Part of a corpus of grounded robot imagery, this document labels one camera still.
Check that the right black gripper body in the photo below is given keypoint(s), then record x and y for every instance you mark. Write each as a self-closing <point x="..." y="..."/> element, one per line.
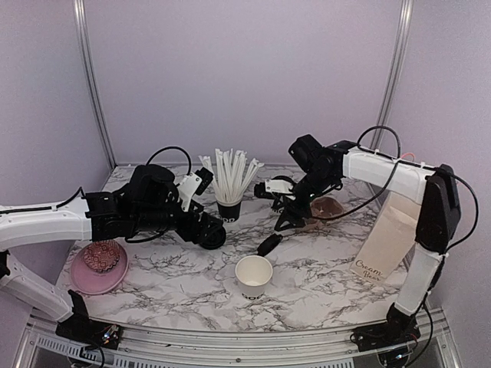
<point x="291" y="208"/>

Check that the right aluminium frame post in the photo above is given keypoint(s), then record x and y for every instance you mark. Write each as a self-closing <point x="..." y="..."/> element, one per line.
<point x="397" y="60"/>

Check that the front aluminium rail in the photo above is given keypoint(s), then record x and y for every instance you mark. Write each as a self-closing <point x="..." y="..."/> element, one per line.
<point x="161" y="347"/>

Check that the black cup holding straws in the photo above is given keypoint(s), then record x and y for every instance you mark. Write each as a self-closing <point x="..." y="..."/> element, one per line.
<point x="229" y="212"/>

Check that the bundle of white wrapped straws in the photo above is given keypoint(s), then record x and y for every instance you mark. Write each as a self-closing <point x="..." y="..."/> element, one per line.
<point x="232" y="174"/>

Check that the red patterned bowl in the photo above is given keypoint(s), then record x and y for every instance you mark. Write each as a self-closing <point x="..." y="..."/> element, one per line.
<point x="101" y="256"/>

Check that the left aluminium frame post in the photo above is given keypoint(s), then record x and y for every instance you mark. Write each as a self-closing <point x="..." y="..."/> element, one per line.
<point x="90" y="75"/>

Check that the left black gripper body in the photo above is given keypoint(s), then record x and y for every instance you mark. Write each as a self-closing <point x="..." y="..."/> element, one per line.
<point x="187" y="230"/>

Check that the aluminium frame post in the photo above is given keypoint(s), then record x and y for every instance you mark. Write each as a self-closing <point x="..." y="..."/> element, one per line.
<point x="397" y="60"/>
<point x="90" y="75"/>

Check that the stack of black lids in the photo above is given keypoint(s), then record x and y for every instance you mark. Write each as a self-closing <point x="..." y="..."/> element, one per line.
<point x="215" y="240"/>

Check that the pink plate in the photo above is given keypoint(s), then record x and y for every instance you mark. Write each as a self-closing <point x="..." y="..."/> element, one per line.
<point x="89" y="282"/>

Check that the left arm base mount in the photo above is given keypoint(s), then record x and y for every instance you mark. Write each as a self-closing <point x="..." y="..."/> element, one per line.
<point x="92" y="335"/>

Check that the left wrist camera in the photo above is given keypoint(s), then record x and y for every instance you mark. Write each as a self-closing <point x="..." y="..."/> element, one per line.
<point x="193" y="184"/>

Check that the brown cardboard cup carrier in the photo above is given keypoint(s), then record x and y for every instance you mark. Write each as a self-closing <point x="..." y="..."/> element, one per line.
<point x="323" y="207"/>

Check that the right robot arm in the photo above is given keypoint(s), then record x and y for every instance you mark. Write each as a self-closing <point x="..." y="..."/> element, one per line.
<point x="433" y="188"/>

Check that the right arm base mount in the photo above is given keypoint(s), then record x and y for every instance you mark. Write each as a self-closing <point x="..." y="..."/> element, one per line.
<point x="397" y="328"/>

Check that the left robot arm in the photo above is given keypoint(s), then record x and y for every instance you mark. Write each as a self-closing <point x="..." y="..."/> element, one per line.
<point x="152" y="201"/>

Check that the kraft paper bag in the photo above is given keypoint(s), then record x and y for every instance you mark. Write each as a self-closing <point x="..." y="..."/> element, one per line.
<point x="393" y="233"/>

